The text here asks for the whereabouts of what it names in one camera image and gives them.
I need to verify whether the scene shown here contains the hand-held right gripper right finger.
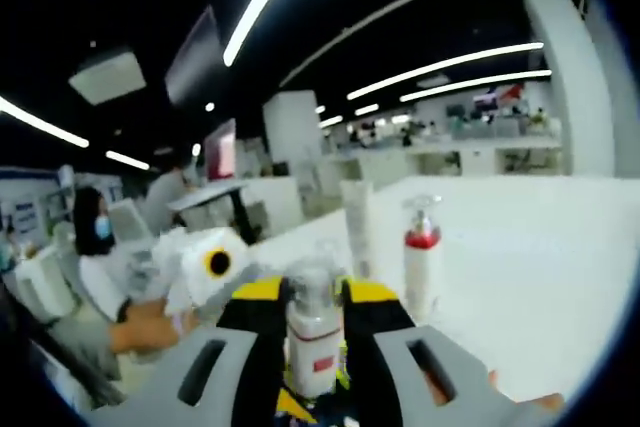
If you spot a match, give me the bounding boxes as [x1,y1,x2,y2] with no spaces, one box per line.
[342,275,552,427]

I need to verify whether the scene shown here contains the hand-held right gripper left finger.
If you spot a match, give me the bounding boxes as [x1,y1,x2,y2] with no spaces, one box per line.
[92,275,291,427]

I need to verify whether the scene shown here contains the red-collared white skincare bottle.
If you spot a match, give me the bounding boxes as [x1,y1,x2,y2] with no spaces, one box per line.
[401,194,445,322]

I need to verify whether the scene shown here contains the white skincare tube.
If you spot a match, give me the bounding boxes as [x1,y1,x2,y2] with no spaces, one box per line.
[339,180,375,279]

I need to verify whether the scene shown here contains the person's left hand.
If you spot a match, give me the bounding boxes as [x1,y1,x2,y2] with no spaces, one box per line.
[108,296,201,354]

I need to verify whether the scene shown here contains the person's right hand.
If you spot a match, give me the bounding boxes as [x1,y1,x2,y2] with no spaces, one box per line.
[487,369,567,416]

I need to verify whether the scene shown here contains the white standing desk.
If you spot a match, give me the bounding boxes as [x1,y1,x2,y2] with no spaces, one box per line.
[167,180,264,244]

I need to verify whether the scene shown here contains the pink-screen monitor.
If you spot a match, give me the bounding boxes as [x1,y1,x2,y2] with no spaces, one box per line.
[203,118,237,182]

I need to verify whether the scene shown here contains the short white ceiling light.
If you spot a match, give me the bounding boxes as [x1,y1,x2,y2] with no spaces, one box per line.
[104,149,151,172]

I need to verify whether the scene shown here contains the long white ceiling light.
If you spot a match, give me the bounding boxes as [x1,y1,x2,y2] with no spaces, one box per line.
[0,95,91,149]

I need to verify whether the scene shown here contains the hanging dark screen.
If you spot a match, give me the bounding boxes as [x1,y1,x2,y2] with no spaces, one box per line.
[164,5,225,104]

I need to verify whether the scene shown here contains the background office workstations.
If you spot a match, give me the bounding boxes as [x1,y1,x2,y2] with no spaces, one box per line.
[319,96,564,178]

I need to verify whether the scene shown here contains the ceiling air-conditioner panel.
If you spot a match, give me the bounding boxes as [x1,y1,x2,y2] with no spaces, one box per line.
[68,48,147,106]

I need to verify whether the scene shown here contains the long curved ceiling light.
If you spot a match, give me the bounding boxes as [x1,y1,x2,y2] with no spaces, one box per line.
[222,0,312,68]

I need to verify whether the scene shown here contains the straight white ceiling light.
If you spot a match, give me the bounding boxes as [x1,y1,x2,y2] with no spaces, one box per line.
[399,69,553,103]
[346,41,545,101]

